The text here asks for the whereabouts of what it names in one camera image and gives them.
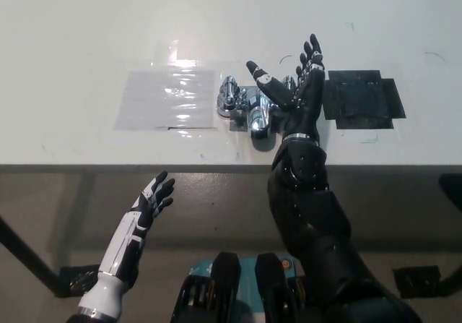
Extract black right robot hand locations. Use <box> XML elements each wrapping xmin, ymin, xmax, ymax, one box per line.
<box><xmin>245</xmin><ymin>33</ymin><xmax>325</xmax><ymax>142</ymax></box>

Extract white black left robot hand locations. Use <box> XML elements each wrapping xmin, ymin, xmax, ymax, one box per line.
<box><xmin>97</xmin><ymin>171</ymin><xmax>177</xmax><ymax>290</ymax></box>

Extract chrome lever faucet handle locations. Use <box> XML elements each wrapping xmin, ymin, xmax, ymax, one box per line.
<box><xmin>282</xmin><ymin>76</ymin><xmax>298</xmax><ymax>97</ymax></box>

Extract chrome faucet body with spout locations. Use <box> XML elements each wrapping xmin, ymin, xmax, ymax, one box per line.
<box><xmin>214</xmin><ymin>85</ymin><xmax>287</xmax><ymax>139</ymax></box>

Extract black tape patch on desk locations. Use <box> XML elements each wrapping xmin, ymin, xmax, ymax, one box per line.
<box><xmin>321</xmin><ymin>69</ymin><xmax>408</xmax><ymax>132</ymax></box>

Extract black floor tape patch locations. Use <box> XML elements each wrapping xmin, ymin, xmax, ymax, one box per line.
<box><xmin>58</xmin><ymin>264</ymin><xmax>101</xmax><ymax>299</ymax></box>
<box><xmin>392</xmin><ymin>264</ymin><xmax>443</xmax><ymax>299</ymax></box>

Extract black slanted table leg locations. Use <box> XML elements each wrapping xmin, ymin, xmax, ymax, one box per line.
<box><xmin>0</xmin><ymin>214</ymin><xmax>71</xmax><ymax>298</ymax></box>

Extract grey glossy plastic sheet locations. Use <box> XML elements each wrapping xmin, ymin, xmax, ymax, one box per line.
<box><xmin>114</xmin><ymin>69</ymin><xmax>217</xmax><ymax>132</ymax></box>

